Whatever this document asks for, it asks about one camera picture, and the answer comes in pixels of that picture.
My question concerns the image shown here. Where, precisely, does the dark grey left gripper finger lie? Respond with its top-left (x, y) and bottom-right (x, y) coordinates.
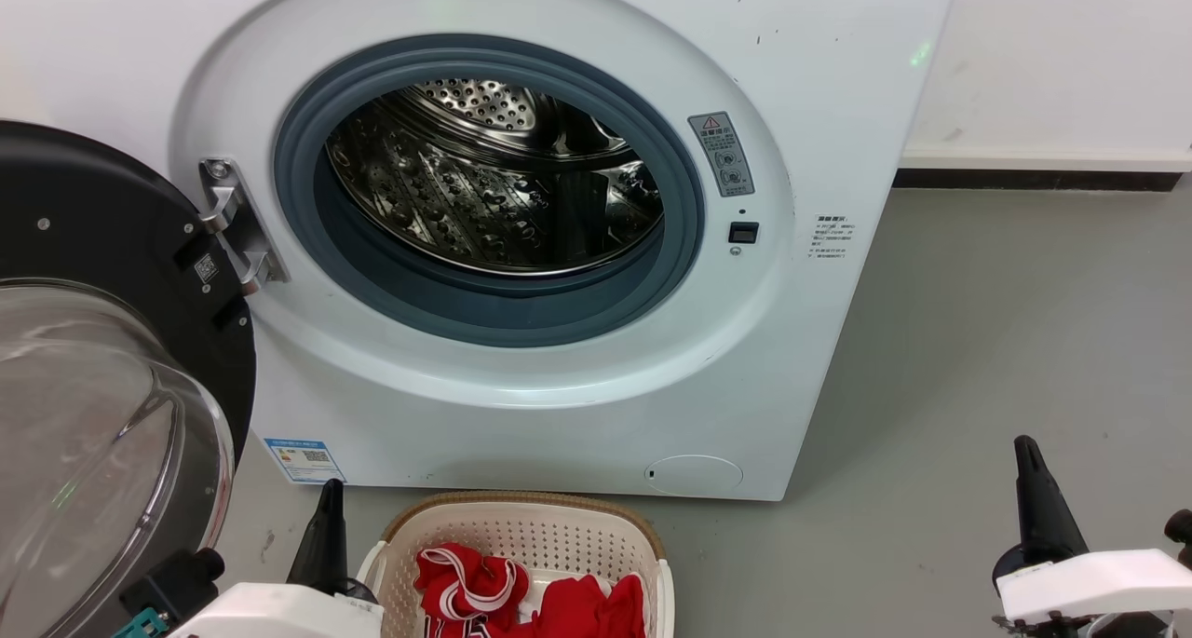
top-left (285, 478), bottom-right (349, 595)

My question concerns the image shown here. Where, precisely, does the black baseboard strip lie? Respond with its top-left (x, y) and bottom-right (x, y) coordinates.
top-left (891, 167), bottom-right (1185, 193)

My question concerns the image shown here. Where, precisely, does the grey warning sticker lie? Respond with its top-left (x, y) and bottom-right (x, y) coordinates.
top-left (687, 110), bottom-right (757, 199)

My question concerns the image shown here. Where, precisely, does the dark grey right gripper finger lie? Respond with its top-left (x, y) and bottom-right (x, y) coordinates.
top-left (1013, 435), bottom-right (1090, 566)

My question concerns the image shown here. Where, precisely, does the round white filter cover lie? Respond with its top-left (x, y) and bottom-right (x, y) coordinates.
top-left (643, 454), bottom-right (745, 497)

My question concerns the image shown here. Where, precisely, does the blue energy label sticker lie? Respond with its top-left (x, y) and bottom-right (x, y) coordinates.
top-left (263, 437), bottom-right (347, 486)

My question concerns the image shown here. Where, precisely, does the white front-load washing machine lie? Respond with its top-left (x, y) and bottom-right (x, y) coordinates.
top-left (0, 0), bottom-right (961, 503)

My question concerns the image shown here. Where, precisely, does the cream perforated laundry basket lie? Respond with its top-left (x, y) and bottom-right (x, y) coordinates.
top-left (357, 490), bottom-right (675, 638)

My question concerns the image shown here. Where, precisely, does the black-rimmed glass washer door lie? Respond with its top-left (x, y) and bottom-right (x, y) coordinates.
top-left (0, 119), bottom-right (258, 638)

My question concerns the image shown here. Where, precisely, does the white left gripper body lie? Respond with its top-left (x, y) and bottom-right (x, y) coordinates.
top-left (166, 581), bottom-right (384, 638)

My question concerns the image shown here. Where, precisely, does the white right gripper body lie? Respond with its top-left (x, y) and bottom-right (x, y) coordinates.
top-left (991, 543), bottom-right (1192, 626)

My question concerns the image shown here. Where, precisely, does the steel perforated washer drum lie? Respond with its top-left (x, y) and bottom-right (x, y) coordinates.
top-left (324, 78), bottom-right (666, 277)

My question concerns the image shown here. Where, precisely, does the red and white garment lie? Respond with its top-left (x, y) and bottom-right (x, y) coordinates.
top-left (413, 542), bottom-right (647, 638)

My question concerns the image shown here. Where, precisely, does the silver metal door hinge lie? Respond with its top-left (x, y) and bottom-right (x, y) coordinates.
top-left (197, 157), bottom-right (289, 295)

